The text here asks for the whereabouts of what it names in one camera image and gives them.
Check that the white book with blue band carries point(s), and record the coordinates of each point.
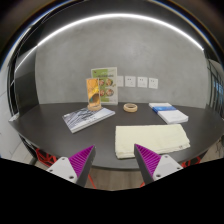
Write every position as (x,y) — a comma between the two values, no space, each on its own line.
(171,115)

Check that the green photo sign stand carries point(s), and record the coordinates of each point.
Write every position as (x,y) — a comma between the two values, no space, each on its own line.
(109,85)

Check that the curved white light strip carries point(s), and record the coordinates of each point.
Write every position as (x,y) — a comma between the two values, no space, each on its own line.
(110,16)

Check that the beige tape roll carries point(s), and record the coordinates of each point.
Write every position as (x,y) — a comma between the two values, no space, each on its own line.
(130,107)

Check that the orange sign on wooden base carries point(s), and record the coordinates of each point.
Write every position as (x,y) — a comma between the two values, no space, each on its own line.
(93,94)

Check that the grey patterned magazine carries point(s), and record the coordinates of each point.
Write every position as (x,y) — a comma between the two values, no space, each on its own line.
(86,118)

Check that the red metal chair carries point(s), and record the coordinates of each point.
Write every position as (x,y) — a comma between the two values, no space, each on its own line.
(42,157)
(191,161)

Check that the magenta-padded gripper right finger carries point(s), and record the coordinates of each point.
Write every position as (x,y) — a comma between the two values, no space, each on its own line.
(164,165)

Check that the cream towel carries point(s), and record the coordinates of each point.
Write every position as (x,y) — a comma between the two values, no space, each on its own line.
(151,138)

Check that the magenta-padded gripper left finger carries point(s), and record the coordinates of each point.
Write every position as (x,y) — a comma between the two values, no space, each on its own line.
(66,166)

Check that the black-framed glass door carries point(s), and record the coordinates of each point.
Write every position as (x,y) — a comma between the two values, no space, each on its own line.
(216,90)

